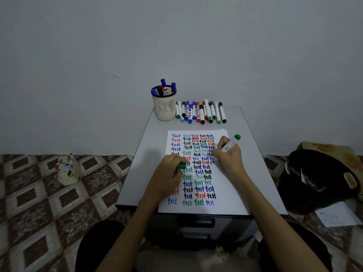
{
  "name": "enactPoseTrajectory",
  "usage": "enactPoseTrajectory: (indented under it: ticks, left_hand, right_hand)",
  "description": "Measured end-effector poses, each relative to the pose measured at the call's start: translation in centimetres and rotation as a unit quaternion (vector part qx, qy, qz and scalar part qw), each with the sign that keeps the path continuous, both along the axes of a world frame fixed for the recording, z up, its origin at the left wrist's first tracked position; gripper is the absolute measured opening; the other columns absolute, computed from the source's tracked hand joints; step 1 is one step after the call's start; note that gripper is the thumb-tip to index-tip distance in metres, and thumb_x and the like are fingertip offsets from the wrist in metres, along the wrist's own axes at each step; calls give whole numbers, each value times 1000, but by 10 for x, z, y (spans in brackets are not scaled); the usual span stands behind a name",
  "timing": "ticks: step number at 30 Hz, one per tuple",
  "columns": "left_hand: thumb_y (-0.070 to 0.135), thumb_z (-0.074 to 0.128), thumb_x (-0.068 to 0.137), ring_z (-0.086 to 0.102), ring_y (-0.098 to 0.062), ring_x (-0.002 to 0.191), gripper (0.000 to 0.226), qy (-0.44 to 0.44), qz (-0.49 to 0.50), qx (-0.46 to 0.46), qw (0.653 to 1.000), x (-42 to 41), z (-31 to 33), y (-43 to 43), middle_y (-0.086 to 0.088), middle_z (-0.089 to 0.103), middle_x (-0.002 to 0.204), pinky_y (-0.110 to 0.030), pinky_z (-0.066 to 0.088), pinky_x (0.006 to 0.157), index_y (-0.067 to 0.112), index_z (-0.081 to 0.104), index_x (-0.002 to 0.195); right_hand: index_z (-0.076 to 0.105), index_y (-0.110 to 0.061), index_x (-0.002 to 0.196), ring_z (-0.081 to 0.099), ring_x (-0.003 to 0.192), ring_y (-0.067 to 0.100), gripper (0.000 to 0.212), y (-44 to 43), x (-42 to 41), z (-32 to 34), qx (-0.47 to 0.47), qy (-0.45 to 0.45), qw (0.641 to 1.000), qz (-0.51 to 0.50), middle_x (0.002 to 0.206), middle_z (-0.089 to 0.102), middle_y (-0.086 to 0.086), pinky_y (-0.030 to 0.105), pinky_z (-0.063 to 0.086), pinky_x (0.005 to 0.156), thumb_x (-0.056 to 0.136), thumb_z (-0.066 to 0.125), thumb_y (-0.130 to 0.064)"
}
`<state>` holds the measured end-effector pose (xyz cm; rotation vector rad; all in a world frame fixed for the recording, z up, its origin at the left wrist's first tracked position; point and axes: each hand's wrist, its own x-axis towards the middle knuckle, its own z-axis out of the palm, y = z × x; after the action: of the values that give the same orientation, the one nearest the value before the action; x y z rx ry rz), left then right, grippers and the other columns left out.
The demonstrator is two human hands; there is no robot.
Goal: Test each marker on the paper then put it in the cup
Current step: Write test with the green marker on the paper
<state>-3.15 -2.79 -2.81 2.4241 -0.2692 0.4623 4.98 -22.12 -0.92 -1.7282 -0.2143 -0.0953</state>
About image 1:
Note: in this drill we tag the person's right hand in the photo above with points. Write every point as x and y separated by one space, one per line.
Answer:
232 162

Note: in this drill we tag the person's left hand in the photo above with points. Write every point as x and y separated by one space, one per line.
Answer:
163 181

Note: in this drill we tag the green marker cap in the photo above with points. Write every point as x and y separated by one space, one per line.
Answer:
181 165

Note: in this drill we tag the white paper with colored writing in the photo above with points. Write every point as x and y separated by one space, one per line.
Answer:
232 195

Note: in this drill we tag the row of colored markers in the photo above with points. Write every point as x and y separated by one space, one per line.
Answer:
201 111

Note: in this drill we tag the blue capped white marker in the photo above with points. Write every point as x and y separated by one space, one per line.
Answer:
154 92

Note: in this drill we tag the yellow marker with blue cap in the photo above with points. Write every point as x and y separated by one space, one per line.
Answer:
173 87

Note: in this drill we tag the blue marker with red band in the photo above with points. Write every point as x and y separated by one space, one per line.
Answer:
164 83

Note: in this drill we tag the person's right forearm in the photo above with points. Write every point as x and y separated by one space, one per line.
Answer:
280 232

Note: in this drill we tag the person's left forearm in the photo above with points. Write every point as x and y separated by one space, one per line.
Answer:
127 237

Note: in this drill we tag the person's left leg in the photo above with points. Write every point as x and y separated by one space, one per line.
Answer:
96 243

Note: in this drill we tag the person's leg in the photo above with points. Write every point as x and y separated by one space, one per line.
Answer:
317 243
96 243

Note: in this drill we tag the person's right leg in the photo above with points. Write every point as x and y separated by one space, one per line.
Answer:
317 243

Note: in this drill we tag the grey drawer cabinet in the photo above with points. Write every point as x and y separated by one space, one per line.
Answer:
235 229

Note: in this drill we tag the beige mesh cup black rim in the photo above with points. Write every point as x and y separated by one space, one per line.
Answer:
164 110

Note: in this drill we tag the black plastic bucket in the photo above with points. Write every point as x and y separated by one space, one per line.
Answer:
295 198

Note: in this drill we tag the beige fuzzy cloth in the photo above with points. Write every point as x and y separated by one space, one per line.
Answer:
175 260

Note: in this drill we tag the small cream box of pens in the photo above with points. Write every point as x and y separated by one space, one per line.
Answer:
68 178

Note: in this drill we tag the yellow floral cushion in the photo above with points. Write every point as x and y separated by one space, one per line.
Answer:
329 148

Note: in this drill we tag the white sheet with faint marks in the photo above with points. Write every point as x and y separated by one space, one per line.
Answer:
337 215

